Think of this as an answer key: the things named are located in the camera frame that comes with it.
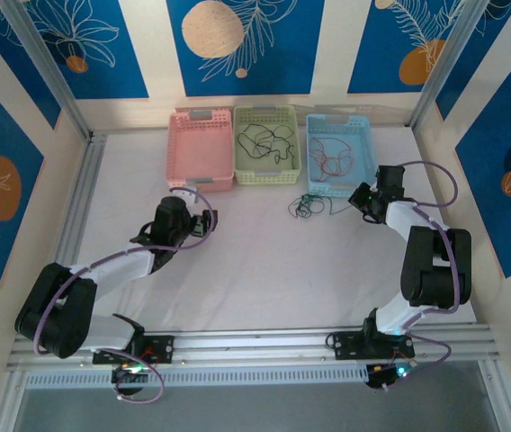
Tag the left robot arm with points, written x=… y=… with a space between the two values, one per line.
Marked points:
x=57 y=315

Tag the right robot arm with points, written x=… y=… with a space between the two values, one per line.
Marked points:
x=435 y=270

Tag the blue plastic basket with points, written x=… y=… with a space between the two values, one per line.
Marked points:
x=363 y=148

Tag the perforated metal strip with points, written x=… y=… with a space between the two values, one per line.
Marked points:
x=381 y=109

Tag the pink plastic basket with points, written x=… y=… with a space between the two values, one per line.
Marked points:
x=199 y=144

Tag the green plastic basket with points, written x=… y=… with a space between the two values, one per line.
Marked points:
x=266 y=171

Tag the white table cloth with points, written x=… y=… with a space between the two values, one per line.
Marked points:
x=260 y=279

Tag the aluminium side rail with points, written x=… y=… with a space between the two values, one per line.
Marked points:
x=84 y=189

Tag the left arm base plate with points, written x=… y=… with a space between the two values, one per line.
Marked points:
x=161 y=348

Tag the aluminium mounting rail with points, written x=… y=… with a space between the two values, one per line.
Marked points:
x=260 y=344

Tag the aluminium frame post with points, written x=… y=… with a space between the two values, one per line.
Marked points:
x=449 y=58
x=44 y=63

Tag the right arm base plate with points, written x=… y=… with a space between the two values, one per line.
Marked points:
x=345 y=344

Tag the aluminium frame leg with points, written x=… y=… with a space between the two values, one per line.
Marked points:
x=498 y=400
x=6 y=405

